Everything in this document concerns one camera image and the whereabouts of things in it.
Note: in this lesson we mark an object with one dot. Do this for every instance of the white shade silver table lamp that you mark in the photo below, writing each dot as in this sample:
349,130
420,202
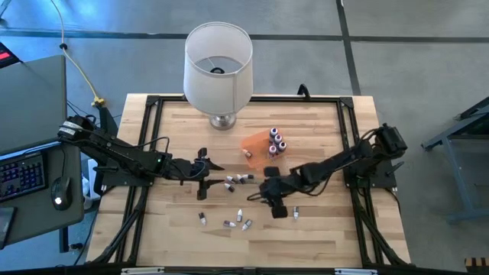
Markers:
217,91

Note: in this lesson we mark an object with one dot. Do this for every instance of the large blue food coloring bottle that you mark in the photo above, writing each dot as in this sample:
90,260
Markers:
273,132

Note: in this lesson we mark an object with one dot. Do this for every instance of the black clamp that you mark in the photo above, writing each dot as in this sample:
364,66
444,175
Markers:
303,91

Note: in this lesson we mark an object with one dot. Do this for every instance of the black backlit keyboard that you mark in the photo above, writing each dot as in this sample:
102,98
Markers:
23,175

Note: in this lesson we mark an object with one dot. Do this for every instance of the black flat device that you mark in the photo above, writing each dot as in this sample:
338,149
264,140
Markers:
5,229

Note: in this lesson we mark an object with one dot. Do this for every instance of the large purple food coloring bottle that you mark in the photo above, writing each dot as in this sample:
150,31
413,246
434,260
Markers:
278,138

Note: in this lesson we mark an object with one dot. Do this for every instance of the small blue food coloring bottle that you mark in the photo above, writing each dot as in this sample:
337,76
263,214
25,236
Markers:
247,224

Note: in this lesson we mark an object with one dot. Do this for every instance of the black aluminium table frame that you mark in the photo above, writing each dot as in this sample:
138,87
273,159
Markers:
153,100

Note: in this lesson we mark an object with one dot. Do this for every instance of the grey metal stand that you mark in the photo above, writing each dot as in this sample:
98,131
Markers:
464,191

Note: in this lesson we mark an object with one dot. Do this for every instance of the large red food coloring bottle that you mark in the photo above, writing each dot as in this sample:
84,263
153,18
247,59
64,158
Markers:
272,149

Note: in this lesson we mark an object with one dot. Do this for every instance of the black device red display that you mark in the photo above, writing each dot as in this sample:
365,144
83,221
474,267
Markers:
5,55

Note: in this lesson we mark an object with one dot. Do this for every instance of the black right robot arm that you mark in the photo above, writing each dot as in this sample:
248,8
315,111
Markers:
344,160

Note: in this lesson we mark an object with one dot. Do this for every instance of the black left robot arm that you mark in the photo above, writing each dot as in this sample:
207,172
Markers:
126,154

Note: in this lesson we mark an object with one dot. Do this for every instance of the black computer mouse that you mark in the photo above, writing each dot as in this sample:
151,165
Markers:
61,191

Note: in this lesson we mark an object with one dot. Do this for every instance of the black desk leg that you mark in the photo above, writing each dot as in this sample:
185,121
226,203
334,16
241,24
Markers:
108,120

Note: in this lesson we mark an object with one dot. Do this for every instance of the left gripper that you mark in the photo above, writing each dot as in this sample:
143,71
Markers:
187,170

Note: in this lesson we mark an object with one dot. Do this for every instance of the grey raised desk top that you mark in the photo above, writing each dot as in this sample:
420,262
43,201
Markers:
30,103

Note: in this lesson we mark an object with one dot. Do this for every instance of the white bar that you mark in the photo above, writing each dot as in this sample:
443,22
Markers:
141,271
355,271

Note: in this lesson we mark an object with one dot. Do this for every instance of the orange black striped block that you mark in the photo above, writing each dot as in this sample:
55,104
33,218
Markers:
475,263

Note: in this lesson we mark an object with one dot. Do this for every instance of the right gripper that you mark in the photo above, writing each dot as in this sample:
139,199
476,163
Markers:
275,189

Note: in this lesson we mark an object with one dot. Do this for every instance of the orange translucent plastic bin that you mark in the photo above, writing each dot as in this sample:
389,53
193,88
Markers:
260,147

